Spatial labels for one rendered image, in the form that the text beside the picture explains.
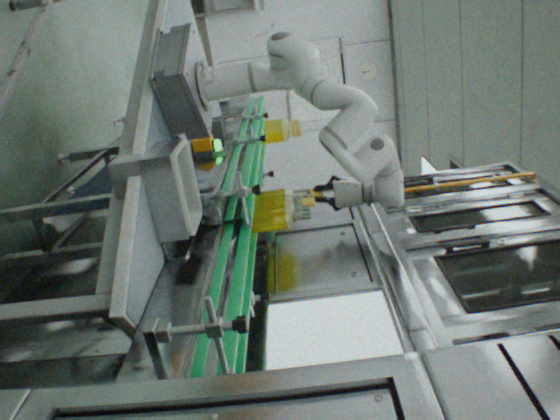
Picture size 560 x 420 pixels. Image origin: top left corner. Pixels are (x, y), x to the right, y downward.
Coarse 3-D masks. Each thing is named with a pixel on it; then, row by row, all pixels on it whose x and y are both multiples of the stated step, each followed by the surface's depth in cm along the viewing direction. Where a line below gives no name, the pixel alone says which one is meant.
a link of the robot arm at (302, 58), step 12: (276, 36) 136; (288, 36) 134; (276, 48) 133; (288, 48) 130; (300, 48) 128; (312, 48) 128; (288, 60) 129; (300, 60) 127; (312, 60) 128; (288, 72) 132; (300, 72) 129; (312, 72) 130; (300, 84) 132; (312, 84) 129; (300, 96) 136
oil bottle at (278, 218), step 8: (280, 208) 154; (288, 208) 153; (256, 216) 151; (264, 216) 151; (272, 216) 150; (280, 216) 150; (288, 216) 151; (256, 224) 151; (264, 224) 151; (272, 224) 151; (280, 224) 151; (288, 224) 151; (256, 232) 153
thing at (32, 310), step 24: (24, 0) 190; (48, 0) 187; (144, 24) 164; (24, 48) 167; (144, 48) 155; (144, 72) 147; (0, 96) 151; (0, 120) 147; (120, 144) 129; (120, 216) 114; (96, 288) 103; (0, 312) 101; (24, 312) 101; (48, 312) 100; (72, 312) 99; (96, 312) 100
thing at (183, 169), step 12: (180, 144) 121; (180, 156) 129; (180, 168) 131; (192, 168) 131; (180, 180) 115; (192, 180) 132; (180, 192) 116; (192, 192) 133; (192, 204) 135; (192, 216) 132; (192, 228) 125
